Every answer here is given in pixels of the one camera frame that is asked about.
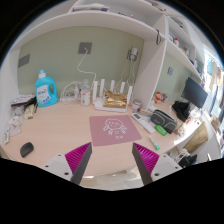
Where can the printed paper packet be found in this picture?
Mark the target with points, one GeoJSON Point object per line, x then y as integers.
{"type": "Point", "coordinates": [21, 100]}

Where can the black computer mouse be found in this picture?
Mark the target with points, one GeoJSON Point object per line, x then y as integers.
{"type": "Point", "coordinates": [26, 149]}

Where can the pink mouse pad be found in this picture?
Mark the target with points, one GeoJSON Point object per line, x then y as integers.
{"type": "Point", "coordinates": [110, 130]}

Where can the brown paper bag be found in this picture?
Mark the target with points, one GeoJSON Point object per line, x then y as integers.
{"type": "Point", "coordinates": [200, 137]}

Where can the black zipper pouch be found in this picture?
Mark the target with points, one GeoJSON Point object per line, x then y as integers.
{"type": "Point", "coordinates": [165, 121]}

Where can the blue detergent bottle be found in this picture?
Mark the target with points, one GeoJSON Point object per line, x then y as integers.
{"type": "Point", "coordinates": [46, 90]}

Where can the white plastic bottle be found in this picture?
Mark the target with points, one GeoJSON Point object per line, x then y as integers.
{"type": "Point", "coordinates": [85, 97]}

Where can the black bag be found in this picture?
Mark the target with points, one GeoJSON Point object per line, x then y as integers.
{"type": "Point", "coordinates": [182, 110]}

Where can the small grey cup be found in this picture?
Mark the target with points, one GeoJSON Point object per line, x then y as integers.
{"type": "Point", "coordinates": [136, 104]}

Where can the white power adapter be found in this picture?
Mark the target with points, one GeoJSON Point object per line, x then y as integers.
{"type": "Point", "coordinates": [133, 54]}

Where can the white remote control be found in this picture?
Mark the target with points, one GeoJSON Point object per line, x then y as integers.
{"type": "Point", "coordinates": [143, 123]}

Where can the yellow snack packet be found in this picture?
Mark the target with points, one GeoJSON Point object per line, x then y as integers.
{"type": "Point", "coordinates": [29, 112]}

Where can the gold foil package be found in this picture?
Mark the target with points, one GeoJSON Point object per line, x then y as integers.
{"type": "Point", "coordinates": [114, 100]}

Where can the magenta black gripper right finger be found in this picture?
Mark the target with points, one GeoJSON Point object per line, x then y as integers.
{"type": "Point", "coordinates": [145, 160]}

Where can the grey wall socket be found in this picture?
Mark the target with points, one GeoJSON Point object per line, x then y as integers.
{"type": "Point", "coordinates": [85, 48]}

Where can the green small box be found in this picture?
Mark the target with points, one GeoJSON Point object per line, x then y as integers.
{"type": "Point", "coordinates": [160, 130]}

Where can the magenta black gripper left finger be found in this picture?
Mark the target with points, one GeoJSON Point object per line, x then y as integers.
{"type": "Point", "coordinates": [77, 160]}

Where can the white power strip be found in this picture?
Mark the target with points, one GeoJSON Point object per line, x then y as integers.
{"type": "Point", "coordinates": [69, 99]}

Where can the white shelf unit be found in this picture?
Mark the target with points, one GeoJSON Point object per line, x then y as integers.
{"type": "Point", "coordinates": [163, 29]}

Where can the black monitor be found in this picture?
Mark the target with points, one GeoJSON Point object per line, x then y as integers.
{"type": "Point", "coordinates": [194, 93]}

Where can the clear plastic wrapper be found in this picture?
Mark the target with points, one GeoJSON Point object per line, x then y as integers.
{"type": "Point", "coordinates": [14, 125]}

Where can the white green tube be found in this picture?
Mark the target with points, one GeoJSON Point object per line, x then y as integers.
{"type": "Point", "coordinates": [154, 143]}

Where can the white wifi router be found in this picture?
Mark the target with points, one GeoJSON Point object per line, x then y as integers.
{"type": "Point", "coordinates": [98, 96]}

